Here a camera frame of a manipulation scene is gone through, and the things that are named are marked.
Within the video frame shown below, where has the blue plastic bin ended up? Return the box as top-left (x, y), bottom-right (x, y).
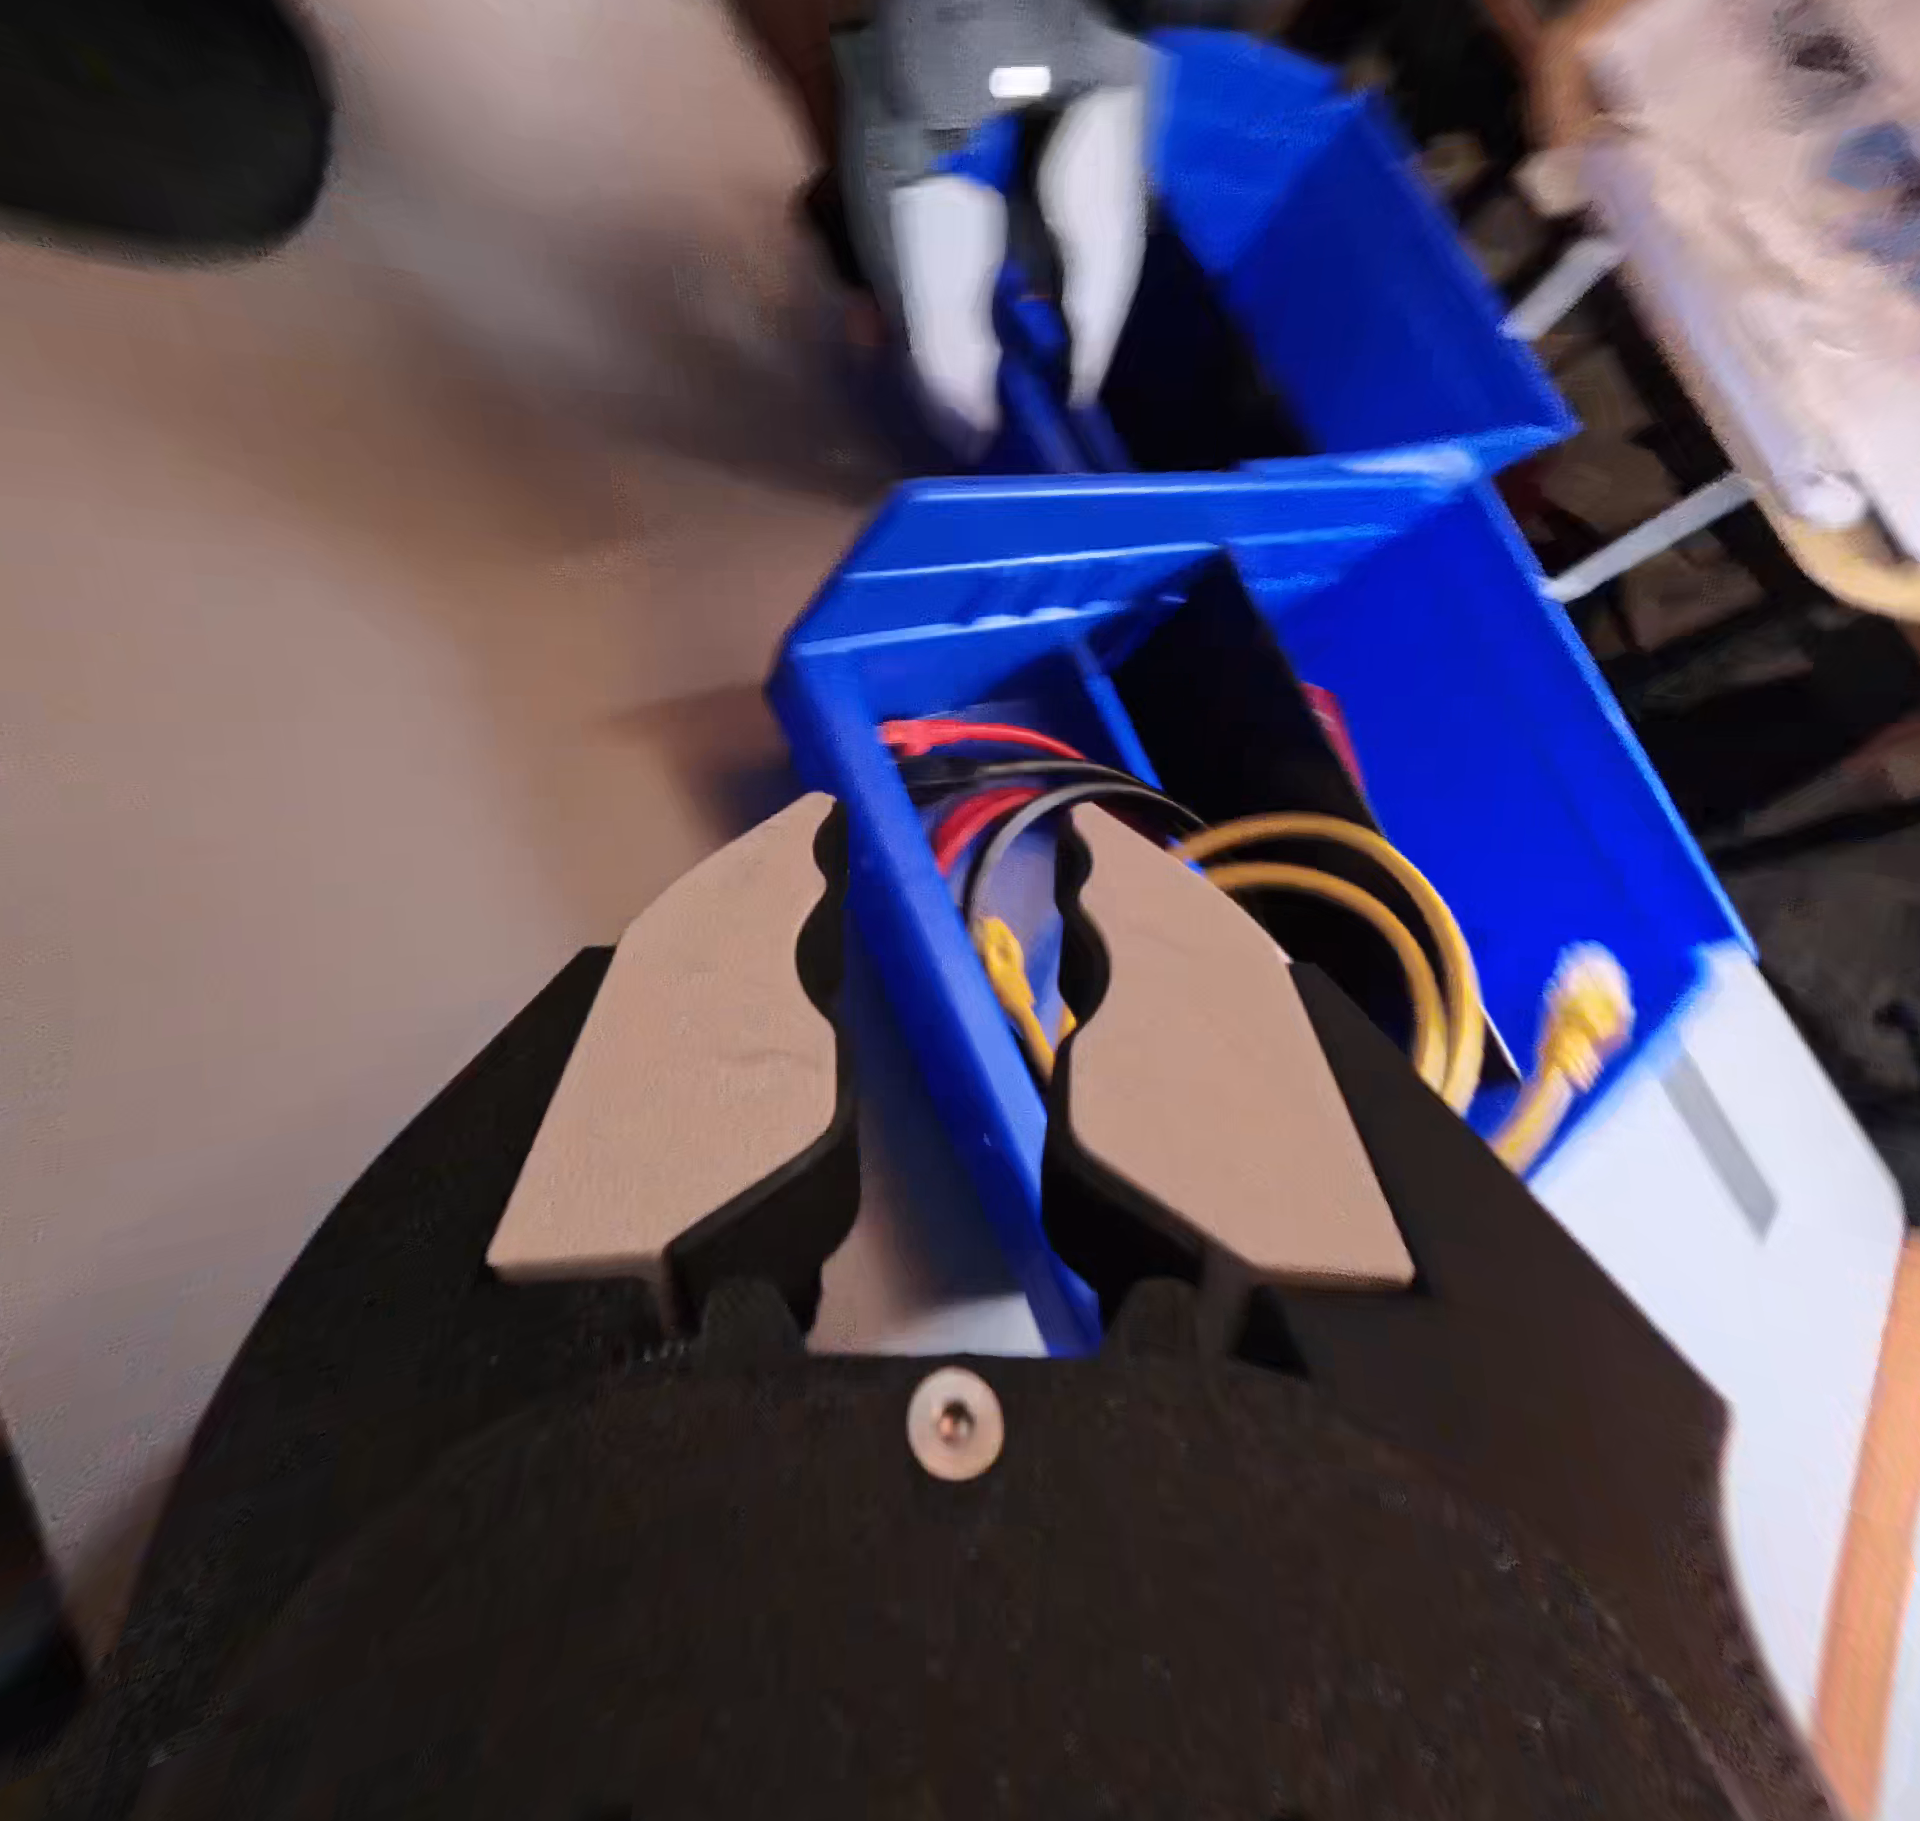
top-left (766, 447), bottom-right (1758, 1357)
top-left (931, 28), bottom-right (1578, 480)

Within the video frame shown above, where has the yellow ethernet cable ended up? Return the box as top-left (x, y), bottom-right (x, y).
top-left (976, 812), bottom-right (1637, 1177)

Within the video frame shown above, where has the black ethernet cable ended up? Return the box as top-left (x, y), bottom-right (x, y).
top-left (901, 757), bottom-right (1208, 939)

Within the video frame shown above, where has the red ethernet cable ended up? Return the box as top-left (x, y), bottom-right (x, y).
top-left (877, 718), bottom-right (1088, 879)

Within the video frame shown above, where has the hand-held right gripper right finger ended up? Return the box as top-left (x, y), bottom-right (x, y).
top-left (1041, 806), bottom-right (1415, 1342)

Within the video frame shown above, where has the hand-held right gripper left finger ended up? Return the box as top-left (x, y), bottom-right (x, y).
top-left (487, 793), bottom-right (860, 1342)

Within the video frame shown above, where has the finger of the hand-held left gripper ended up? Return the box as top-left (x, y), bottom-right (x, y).
top-left (885, 177), bottom-right (1008, 446)
top-left (1041, 88), bottom-right (1148, 414)

